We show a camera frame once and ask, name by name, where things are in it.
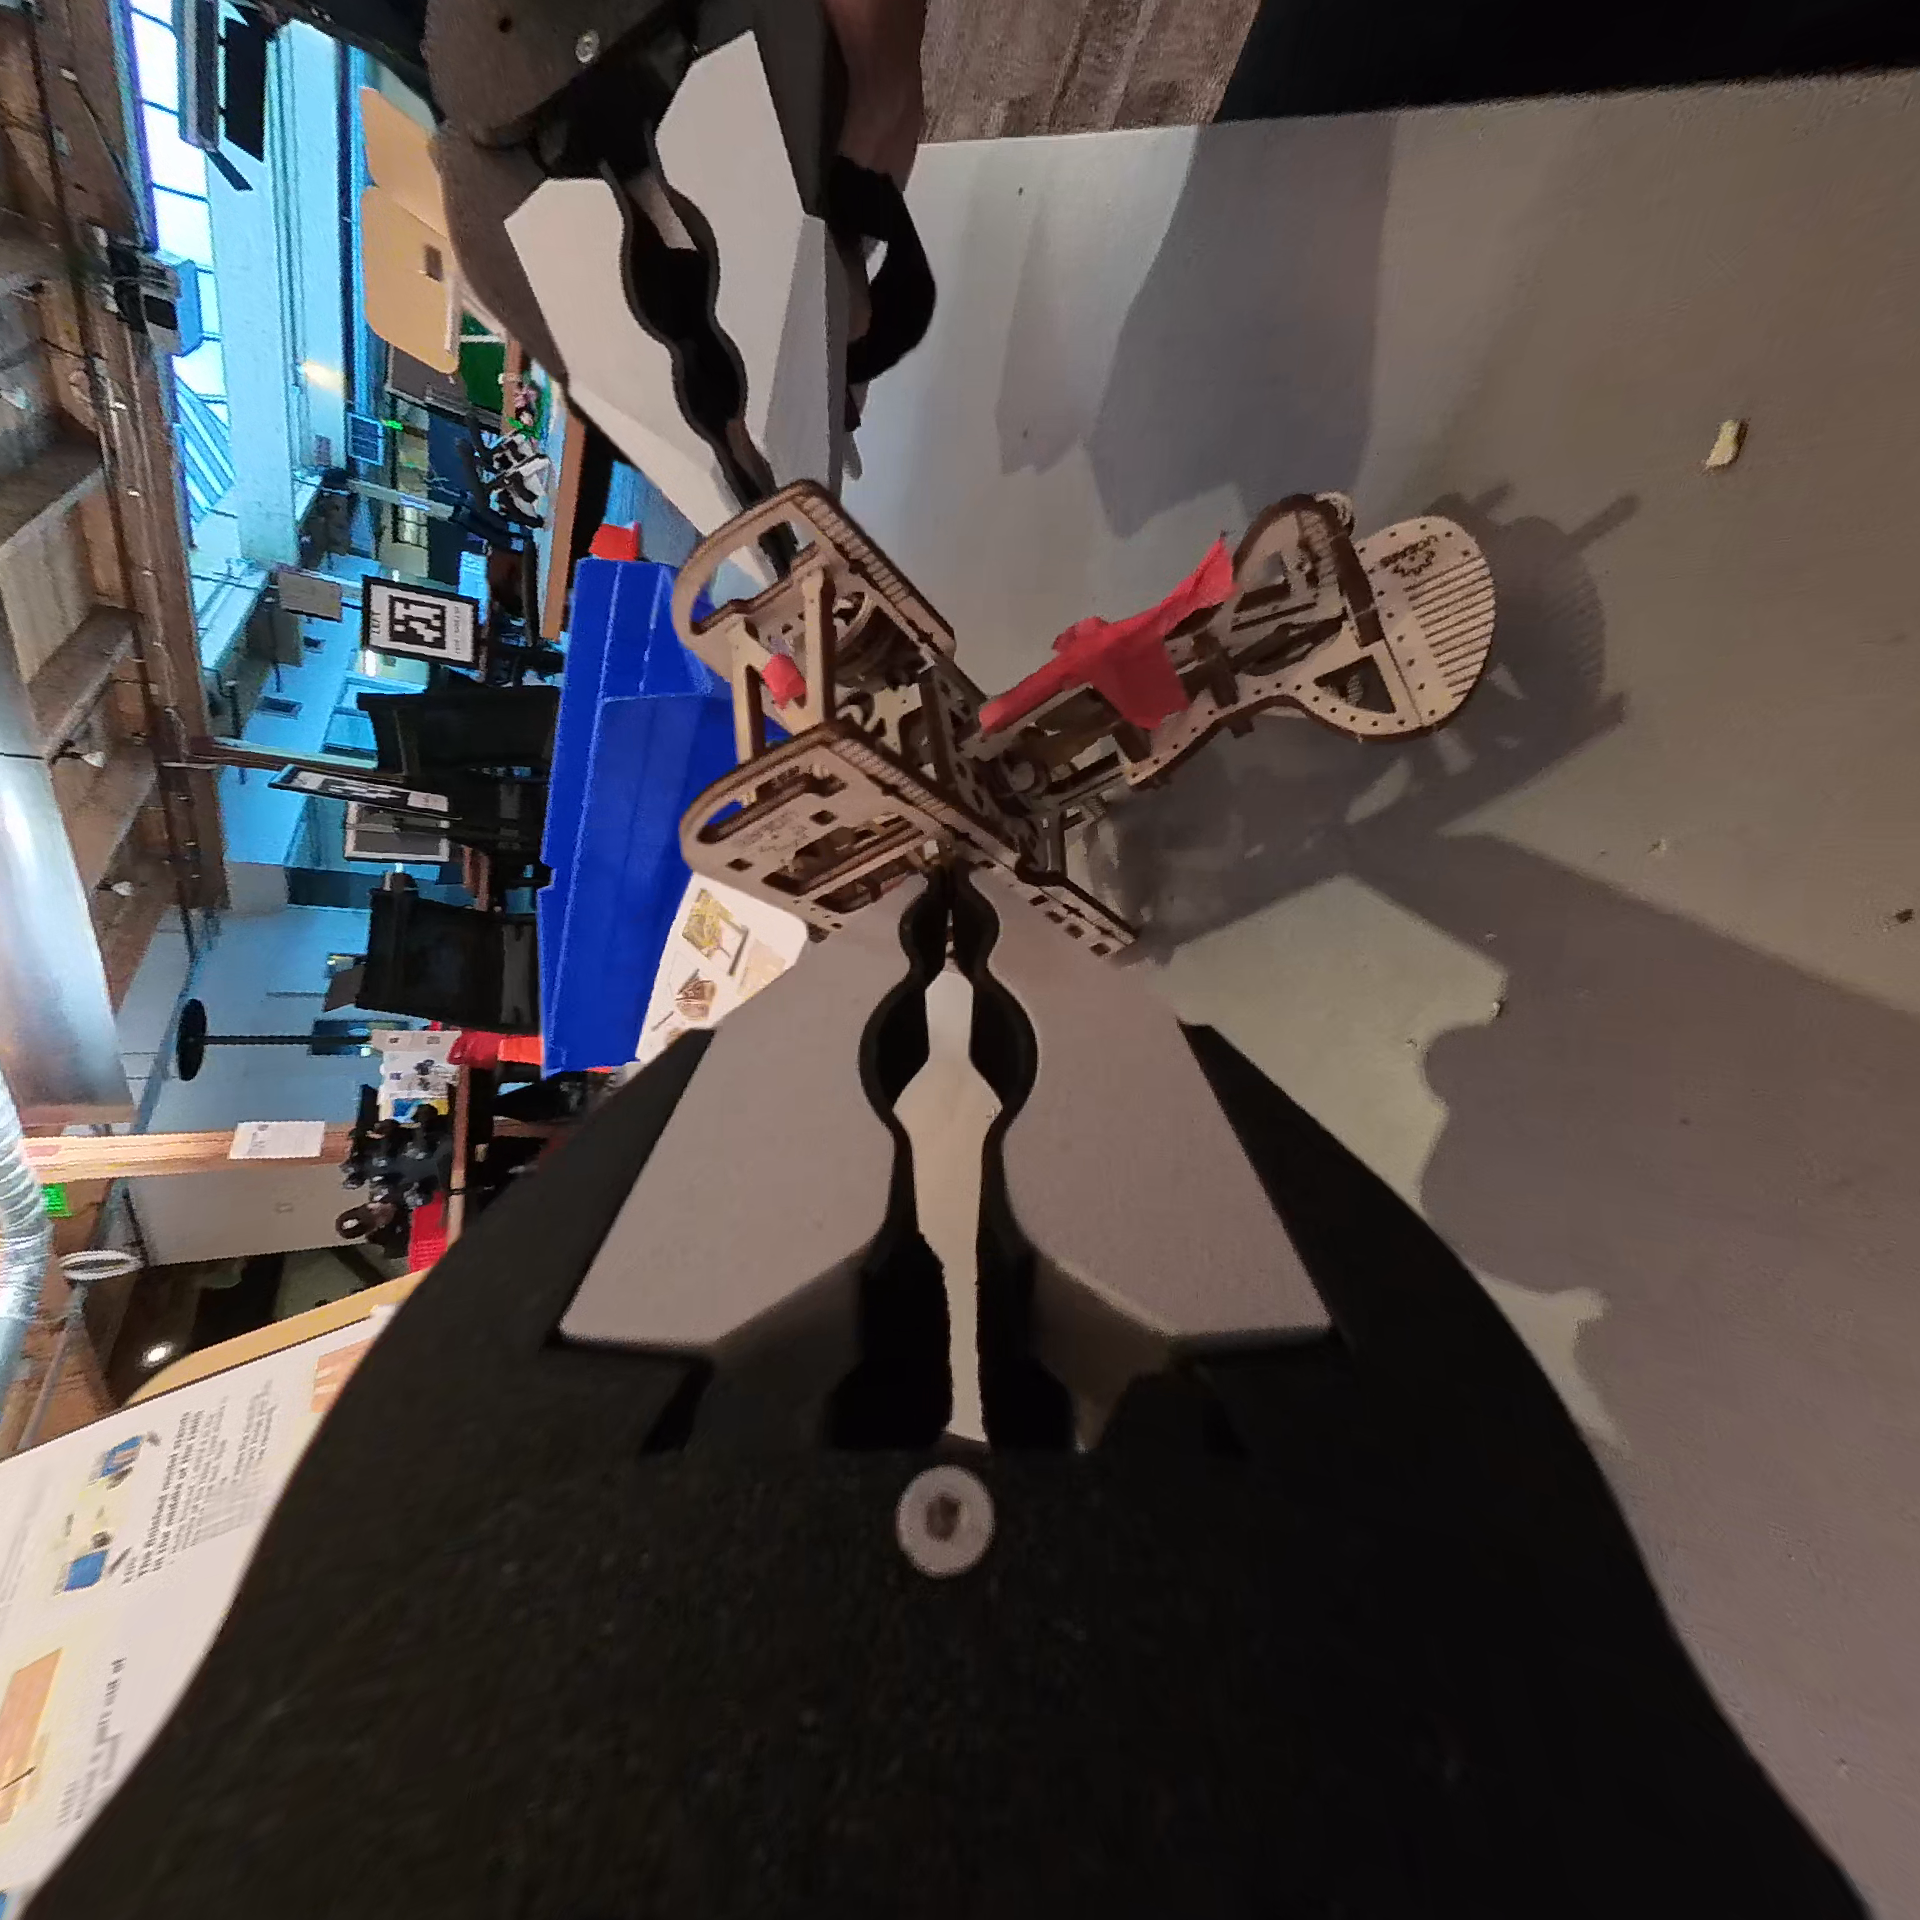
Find person's right hand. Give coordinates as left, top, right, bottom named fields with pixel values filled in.
left=825, top=0, right=929, bottom=179

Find large red tape strip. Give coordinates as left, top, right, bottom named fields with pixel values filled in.
left=979, top=537, right=1239, bottom=730

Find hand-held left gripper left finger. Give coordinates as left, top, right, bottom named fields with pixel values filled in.
left=557, top=873, right=961, bottom=1449

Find framed fiducial marker sign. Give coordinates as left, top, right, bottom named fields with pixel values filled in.
left=363, top=575, right=482, bottom=669

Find black floor mat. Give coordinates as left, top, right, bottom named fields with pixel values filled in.
left=1213, top=0, right=1920, bottom=127

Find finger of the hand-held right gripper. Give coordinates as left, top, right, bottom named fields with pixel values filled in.
left=638, top=30, right=873, bottom=495
left=503, top=167, right=789, bottom=527

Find instruction poster board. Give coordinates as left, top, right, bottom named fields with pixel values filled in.
left=0, top=1276, right=431, bottom=1892

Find black floor lamp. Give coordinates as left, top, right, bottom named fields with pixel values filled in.
left=176, top=1002, right=368, bottom=1086

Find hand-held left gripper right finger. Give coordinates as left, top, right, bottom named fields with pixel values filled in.
left=953, top=871, right=1338, bottom=1449

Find grey desk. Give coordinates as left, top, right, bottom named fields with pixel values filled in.
left=638, top=107, right=1920, bottom=1920

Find wooden biplane model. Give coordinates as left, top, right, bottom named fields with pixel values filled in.
left=669, top=477, right=1502, bottom=963

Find cluster of black devices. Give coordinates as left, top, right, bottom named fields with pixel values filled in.
left=336, top=1117, right=453, bottom=1249

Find silver flexible duct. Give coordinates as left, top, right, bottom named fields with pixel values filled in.
left=0, top=1078, right=70, bottom=1442

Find blue plastic bin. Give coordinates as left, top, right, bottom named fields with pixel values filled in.
left=537, top=555, right=798, bottom=1075

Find plywood panel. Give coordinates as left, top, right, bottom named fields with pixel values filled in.
left=359, top=87, right=466, bottom=378

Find grey sheet metal duct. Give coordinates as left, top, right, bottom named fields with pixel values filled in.
left=0, top=645, right=137, bottom=1119

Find instruction booklet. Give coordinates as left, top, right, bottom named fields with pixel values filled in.
left=638, top=885, right=798, bottom=1068

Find black office chair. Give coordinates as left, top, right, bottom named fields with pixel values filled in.
left=271, top=681, right=549, bottom=841
left=323, top=877, right=542, bottom=1037

